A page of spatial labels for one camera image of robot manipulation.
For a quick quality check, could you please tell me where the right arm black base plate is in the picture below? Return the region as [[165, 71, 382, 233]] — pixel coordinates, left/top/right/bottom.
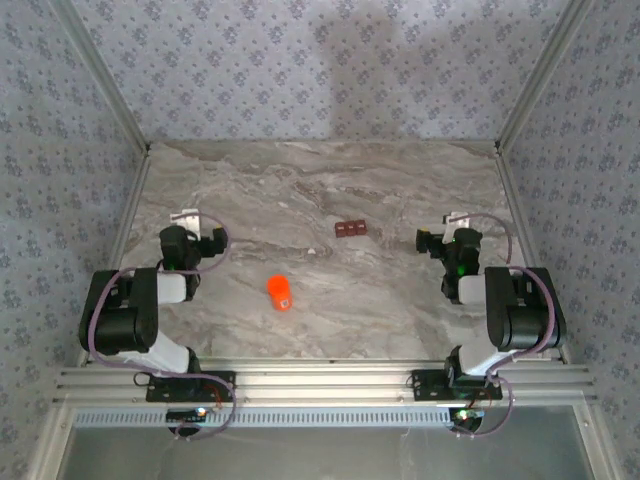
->
[[410, 368, 503, 401]]

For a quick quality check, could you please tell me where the small circuit board with LED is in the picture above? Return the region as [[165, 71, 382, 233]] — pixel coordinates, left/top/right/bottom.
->
[[449, 407, 486, 427], [166, 407, 209, 422]]

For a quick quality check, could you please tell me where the grey metal panel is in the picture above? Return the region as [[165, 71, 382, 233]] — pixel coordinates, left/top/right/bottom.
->
[[58, 405, 607, 480]]

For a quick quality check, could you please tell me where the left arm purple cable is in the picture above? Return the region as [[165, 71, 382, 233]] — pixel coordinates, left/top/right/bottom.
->
[[87, 212, 237, 442]]

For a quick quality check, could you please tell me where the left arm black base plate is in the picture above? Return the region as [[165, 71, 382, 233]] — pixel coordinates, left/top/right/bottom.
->
[[145, 370, 237, 403]]

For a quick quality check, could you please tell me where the aluminium table edge rail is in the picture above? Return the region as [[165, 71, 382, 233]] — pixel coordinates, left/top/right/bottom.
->
[[77, 148, 152, 366], [494, 148, 572, 364]]

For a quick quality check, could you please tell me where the aluminium mounting rail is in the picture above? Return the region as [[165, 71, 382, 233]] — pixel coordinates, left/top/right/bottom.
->
[[52, 363, 599, 404]]

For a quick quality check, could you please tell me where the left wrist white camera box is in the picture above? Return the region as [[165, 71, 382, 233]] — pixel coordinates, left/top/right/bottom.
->
[[169, 208, 202, 242]]

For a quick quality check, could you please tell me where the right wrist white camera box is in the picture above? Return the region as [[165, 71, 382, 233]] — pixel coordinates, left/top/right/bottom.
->
[[442, 210, 472, 244]]

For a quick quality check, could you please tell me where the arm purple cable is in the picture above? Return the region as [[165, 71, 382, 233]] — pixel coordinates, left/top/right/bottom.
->
[[87, 212, 237, 442], [449, 212, 557, 440]]

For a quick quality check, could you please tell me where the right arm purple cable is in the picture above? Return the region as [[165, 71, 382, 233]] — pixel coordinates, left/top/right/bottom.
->
[[449, 212, 557, 440]]

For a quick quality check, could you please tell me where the slotted grey cable duct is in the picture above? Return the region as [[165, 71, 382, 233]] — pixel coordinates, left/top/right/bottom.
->
[[73, 407, 457, 429]]

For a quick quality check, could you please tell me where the aluminium frame post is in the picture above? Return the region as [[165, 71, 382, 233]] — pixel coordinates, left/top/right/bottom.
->
[[48, 0, 152, 154], [493, 0, 597, 154]]

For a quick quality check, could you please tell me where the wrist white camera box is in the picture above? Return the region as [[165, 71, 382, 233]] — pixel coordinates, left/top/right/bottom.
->
[[169, 208, 202, 242], [442, 210, 472, 244]]

